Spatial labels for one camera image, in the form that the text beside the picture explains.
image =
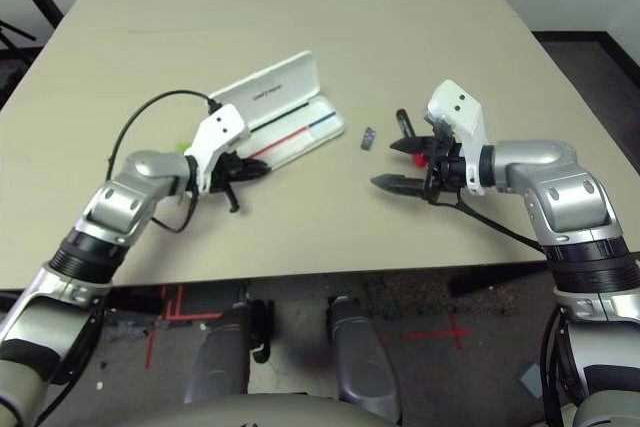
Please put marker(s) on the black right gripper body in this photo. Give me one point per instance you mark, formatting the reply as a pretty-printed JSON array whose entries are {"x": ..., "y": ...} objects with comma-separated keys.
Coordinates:
[{"x": 445, "y": 172}]

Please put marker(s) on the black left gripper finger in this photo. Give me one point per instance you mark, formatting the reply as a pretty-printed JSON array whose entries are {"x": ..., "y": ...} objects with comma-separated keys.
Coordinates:
[
  {"x": 252, "y": 169},
  {"x": 233, "y": 199}
]

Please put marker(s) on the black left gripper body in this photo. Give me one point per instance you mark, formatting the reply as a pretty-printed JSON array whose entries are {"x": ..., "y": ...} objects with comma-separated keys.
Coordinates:
[{"x": 225, "y": 172}]

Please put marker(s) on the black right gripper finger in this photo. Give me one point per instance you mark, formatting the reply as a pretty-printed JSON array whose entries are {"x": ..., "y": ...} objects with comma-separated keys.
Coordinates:
[
  {"x": 402, "y": 185},
  {"x": 412, "y": 145}
]

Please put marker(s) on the black marker with red cap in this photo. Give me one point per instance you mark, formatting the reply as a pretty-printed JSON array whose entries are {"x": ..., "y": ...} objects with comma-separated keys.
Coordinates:
[{"x": 404, "y": 122}]

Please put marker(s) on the green capped highlighter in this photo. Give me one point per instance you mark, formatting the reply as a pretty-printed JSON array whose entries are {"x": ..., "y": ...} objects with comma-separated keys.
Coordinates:
[{"x": 181, "y": 147}]

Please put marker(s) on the white plastic pencil case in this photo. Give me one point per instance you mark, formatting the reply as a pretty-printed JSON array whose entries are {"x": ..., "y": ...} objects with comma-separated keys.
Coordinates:
[{"x": 290, "y": 97}]

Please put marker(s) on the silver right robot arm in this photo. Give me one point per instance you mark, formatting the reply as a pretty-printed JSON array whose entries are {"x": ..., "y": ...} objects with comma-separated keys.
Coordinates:
[{"x": 565, "y": 197}]

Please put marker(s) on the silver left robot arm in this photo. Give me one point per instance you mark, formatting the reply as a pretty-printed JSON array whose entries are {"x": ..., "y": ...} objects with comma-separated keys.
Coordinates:
[{"x": 115, "y": 202}]

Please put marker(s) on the grey robot left leg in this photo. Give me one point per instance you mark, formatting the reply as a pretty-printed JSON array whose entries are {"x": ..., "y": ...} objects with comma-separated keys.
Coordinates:
[{"x": 220, "y": 352}]

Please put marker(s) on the grey robot leg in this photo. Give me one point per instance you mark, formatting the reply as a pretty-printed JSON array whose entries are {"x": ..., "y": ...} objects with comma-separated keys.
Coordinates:
[
  {"x": 360, "y": 352},
  {"x": 220, "y": 352}
]

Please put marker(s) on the grey robot right leg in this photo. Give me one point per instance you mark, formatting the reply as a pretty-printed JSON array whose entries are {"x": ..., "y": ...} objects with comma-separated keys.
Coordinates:
[{"x": 360, "y": 352}]

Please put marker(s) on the grey robot torso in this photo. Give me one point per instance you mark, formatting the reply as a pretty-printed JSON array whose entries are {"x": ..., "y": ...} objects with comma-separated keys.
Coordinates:
[{"x": 260, "y": 412}]

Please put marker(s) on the grey blue square pad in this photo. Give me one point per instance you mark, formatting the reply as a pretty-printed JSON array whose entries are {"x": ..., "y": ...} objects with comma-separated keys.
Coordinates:
[{"x": 531, "y": 381}]

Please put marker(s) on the black tripod stand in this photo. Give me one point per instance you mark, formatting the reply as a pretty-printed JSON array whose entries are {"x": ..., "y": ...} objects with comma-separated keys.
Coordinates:
[{"x": 15, "y": 32}]

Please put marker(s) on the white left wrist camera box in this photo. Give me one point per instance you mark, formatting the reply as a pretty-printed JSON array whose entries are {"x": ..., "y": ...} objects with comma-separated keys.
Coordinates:
[{"x": 220, "y": 129}]

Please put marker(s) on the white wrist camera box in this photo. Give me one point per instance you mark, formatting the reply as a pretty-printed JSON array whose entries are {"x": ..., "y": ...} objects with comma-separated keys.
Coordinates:
[
  {"x": 462, "y": 112},
  {"x": 220, "y": 129}
]

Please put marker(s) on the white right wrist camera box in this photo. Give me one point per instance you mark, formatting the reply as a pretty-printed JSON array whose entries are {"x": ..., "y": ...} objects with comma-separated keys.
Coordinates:
[{"x": 462, "y": 112}]

